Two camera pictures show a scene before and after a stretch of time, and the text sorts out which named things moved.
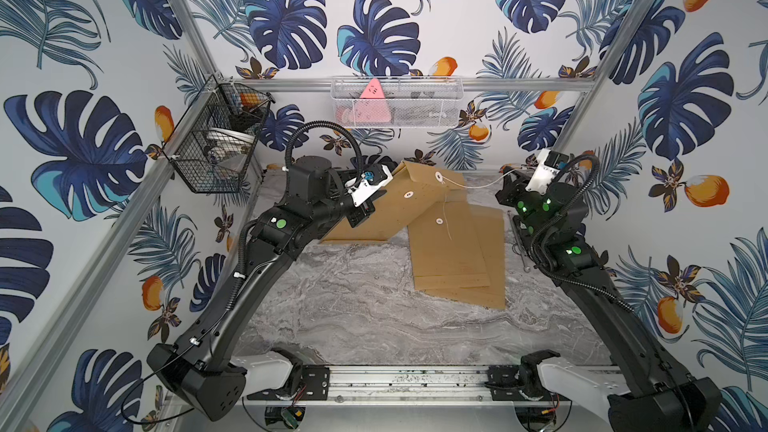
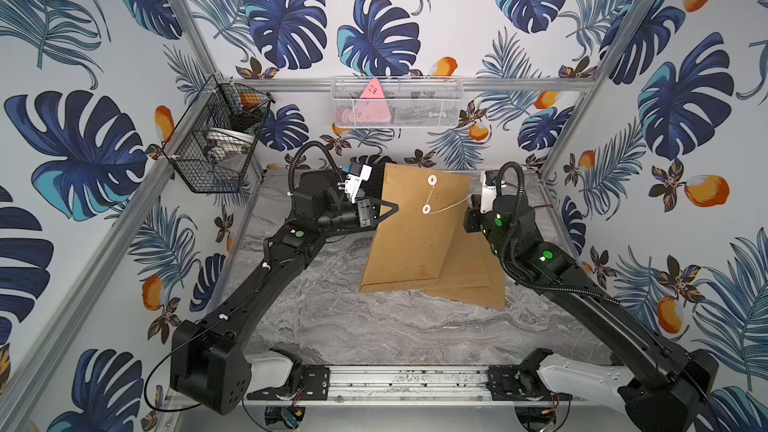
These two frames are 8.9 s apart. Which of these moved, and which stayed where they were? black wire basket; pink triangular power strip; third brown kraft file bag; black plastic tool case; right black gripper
Moved: right black gripper
Stayed: third brown kraft file bag; pink triangular power strip; black wire basket; black plastic tool case
